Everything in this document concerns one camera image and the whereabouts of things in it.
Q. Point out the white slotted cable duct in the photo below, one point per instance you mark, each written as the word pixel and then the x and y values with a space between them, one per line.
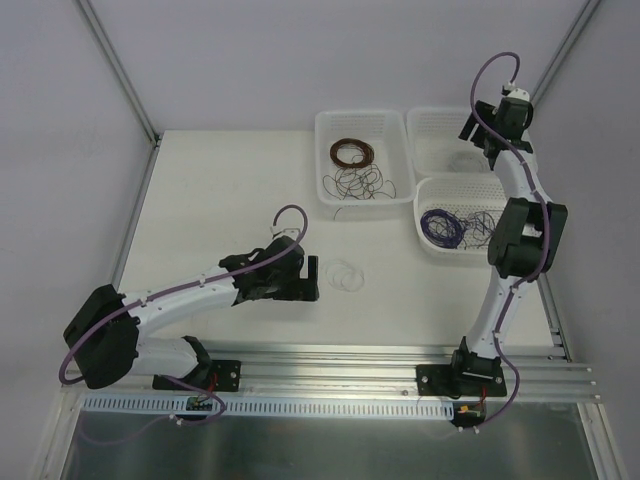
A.
pixel 270 407

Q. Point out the white basket with brown cables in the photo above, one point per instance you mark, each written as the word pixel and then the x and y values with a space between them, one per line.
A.
pixel 362 159

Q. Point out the aluminium frame post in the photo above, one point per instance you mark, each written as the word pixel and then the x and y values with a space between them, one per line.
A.
pixel 545 78
pixel 107 49

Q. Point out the white basket with white cable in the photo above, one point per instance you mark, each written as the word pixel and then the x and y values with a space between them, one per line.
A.
pixel 436 149

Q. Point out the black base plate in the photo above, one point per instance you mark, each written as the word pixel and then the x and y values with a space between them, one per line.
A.
pixel 215 376
pixel 443 381

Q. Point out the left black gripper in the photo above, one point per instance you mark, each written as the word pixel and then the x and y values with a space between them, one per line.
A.
pixel 298 288

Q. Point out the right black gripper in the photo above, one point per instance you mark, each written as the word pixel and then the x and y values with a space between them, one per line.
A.
pixel 481 130

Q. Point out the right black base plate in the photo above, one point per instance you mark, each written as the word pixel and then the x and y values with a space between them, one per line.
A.
pixel 443 381

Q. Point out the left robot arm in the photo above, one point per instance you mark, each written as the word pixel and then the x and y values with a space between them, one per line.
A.
pixel 113 336

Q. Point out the left aluminium frame post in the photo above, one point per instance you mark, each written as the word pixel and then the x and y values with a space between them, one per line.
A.
pixel 107 49

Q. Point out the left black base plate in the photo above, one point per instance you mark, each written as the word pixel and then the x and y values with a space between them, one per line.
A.
pixel 215 376

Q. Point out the right aluminium frame post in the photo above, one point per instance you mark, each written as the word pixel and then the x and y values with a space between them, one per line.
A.
pixel 545 78

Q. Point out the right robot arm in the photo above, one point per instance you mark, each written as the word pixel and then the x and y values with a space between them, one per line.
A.
pixel 525 239

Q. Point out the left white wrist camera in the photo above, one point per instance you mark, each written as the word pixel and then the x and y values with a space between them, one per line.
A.
pixel 292 233

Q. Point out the aluminium mounting rail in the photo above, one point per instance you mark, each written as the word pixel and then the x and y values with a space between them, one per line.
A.
pixel 389 372

